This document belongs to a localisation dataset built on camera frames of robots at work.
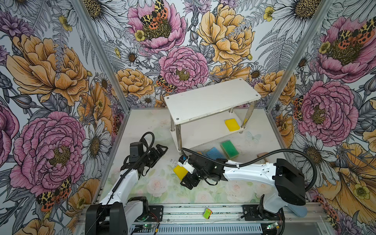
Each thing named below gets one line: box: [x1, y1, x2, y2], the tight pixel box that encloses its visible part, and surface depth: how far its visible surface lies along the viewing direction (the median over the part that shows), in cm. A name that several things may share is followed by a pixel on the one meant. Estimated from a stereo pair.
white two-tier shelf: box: [164, 78, 262, 152], surface depth 87 cm
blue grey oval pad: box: [286, 203, 308, 218], surface depth 76 cm
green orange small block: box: [203, 208, 213, 220], surface depth 74 cm
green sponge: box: [219, 139, 240, 160], surface depth 97 cm
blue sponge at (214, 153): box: [206, 146, 223, 160], surface depth 96 cm
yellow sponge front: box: [224, 118, 241, 132], surface depth 104 cm
